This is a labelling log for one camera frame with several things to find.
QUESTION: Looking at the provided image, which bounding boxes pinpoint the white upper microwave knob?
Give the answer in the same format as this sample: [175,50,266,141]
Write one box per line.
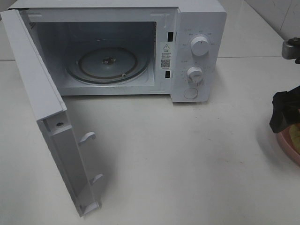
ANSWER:
[190,34,210,56]

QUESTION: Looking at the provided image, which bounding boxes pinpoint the pink plate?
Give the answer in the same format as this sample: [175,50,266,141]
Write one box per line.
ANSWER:
[276,127,300,166]

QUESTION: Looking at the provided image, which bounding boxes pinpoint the white microwave knob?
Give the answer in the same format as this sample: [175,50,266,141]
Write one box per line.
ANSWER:
[187,66,203,83]
[190,34,210,56]

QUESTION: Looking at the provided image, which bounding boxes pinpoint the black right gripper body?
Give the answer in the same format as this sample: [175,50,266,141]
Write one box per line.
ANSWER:
[270,86,300,134]

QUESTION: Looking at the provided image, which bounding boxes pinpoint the white microwave door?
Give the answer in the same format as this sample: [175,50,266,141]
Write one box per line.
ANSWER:
[1,9,99,217]

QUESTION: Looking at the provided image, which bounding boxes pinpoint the toy sandwich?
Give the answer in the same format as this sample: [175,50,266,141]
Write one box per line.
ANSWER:
[289,124,300,153]

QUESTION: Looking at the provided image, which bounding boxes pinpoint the glass microwave turntable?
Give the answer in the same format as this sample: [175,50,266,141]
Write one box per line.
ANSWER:
[66,47,150,84]

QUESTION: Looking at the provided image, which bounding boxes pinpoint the round white door button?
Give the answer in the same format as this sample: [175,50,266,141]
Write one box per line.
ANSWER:
[184,88,198,99]

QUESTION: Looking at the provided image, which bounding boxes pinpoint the white lower microwave knob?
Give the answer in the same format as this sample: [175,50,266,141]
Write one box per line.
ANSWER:
[187,66,203,83]

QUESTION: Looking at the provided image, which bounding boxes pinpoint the white warning label sticker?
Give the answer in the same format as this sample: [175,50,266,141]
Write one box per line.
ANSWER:
[159,42,174,70]

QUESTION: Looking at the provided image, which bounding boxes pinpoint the white microwave oven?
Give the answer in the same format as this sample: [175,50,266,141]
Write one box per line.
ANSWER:
[7,0,227,102]

